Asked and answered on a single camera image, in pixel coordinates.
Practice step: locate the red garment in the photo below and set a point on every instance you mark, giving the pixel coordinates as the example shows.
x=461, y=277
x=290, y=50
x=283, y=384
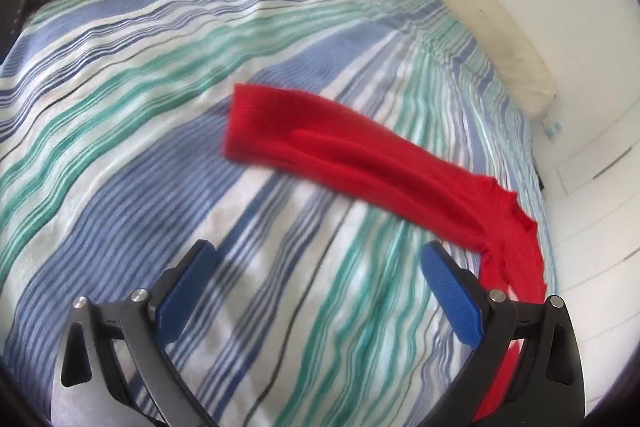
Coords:
x=360, y=157

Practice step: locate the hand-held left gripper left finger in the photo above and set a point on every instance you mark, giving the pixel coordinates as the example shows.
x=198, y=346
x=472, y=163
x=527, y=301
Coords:
x=182, y=294

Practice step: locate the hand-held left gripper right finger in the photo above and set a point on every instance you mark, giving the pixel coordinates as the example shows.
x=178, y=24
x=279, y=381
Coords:
x=452, y=294

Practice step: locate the striped bed sheet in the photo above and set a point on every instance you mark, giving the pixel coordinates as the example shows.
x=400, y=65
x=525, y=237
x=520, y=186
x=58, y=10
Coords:
x=200, y=107

